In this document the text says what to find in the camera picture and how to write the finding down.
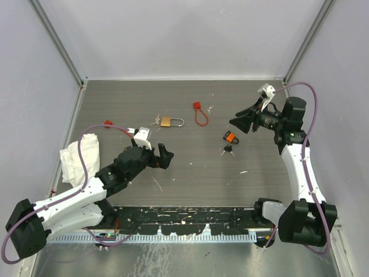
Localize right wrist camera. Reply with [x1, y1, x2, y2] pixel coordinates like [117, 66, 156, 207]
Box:
[258, 83, 276, 112]

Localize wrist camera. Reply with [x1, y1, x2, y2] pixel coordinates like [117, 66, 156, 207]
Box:
[128, 127, 152, 150]
[258, 83, 276, 112]

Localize white cloth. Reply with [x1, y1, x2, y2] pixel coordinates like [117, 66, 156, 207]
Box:
[60, 133, 100, 187]

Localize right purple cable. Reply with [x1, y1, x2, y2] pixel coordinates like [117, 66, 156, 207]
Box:
[270, 82, 332, 255]

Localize purple cable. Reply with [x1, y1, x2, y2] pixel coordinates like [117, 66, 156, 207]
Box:
[1, 123, 136, 265]
[270, 82, 332, 255]

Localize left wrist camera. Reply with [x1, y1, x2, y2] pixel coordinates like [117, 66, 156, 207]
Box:
[128, 127, 152, 150]

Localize black keys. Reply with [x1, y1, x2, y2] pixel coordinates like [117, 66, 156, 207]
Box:
[221, 144, 235, 157]

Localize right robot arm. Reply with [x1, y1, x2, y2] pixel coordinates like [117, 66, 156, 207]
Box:
[230, 97, 338, 247]

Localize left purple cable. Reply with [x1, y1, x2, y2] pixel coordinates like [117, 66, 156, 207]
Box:
[1, 123, 136, 265]

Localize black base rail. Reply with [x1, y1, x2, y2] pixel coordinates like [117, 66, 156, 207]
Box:
[110, 206, 273, 235]

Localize slotted cable duct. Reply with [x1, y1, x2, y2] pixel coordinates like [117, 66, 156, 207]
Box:
[50, 231, 257, 244]

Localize red cable padlock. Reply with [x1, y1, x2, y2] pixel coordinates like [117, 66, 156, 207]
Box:
[103, 120, 135, 139]
[192, 100, 209, 127]

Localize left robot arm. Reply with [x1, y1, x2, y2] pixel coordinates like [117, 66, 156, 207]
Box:
[1, 143, 174, 264]

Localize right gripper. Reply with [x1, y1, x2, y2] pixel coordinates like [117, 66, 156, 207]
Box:
[229, 96, 285, 134]

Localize brass padlock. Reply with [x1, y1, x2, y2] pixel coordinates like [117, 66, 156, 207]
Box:
[151, 114, 185, 128]

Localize black orange key bunch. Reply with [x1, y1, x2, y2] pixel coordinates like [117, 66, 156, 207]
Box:
[223, 130, 239, 144]

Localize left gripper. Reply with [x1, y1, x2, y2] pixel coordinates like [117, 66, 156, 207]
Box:
[126, 137, 172, 181]

